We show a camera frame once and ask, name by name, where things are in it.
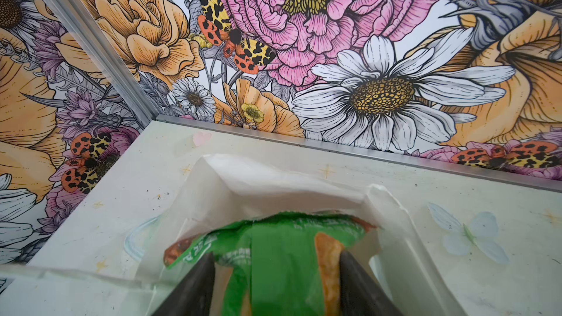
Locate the white paper bag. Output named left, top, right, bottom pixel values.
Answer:
left=1, top=154, right=464, bottom=315

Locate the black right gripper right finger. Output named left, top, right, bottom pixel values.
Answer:
left=340, top=250, right=402, bottom=316

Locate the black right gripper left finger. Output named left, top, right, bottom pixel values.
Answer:
left=152, top=253, right=215, bottom=316

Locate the green snack bag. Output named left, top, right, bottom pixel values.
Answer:
left=163, top=212, right=375, bottom=315

